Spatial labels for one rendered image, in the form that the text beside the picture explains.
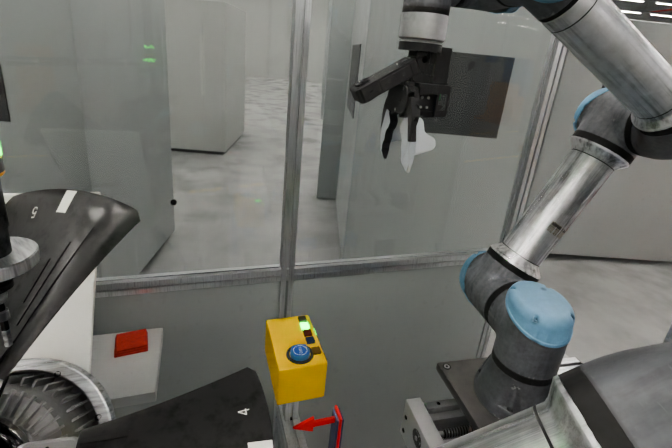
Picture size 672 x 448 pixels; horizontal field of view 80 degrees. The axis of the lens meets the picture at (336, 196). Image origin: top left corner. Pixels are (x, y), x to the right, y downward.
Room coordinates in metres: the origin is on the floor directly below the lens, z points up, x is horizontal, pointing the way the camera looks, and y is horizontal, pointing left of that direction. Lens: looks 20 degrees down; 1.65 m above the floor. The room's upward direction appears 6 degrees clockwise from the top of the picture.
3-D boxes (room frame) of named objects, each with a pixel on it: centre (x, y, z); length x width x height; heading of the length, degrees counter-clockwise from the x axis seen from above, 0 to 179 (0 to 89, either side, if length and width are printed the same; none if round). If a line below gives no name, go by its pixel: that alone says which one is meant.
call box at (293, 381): (0.70, 0.06, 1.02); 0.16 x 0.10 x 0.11; 20
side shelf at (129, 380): (0.78, 0.59, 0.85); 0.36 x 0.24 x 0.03; 110
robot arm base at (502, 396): (0.64, -0.39, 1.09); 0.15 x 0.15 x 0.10
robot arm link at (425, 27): (0.72, -0.11, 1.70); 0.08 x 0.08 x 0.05
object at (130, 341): (0.87, 0.51, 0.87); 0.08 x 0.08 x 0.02; 27
